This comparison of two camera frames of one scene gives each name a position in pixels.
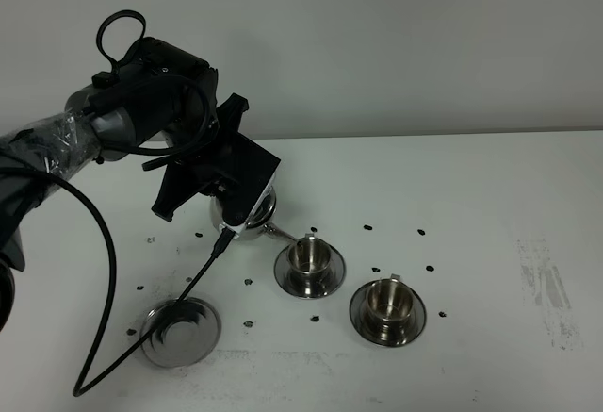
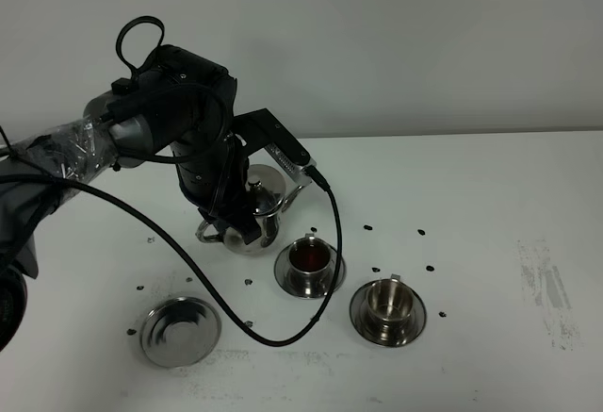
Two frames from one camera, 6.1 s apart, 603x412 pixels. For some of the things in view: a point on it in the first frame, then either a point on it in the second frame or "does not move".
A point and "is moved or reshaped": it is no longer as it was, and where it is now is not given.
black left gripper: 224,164 -> 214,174
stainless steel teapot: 259,223 is moved or reshaped
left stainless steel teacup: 310,261 does not move
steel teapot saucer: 184,336 does not move
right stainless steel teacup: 389,304 does not move
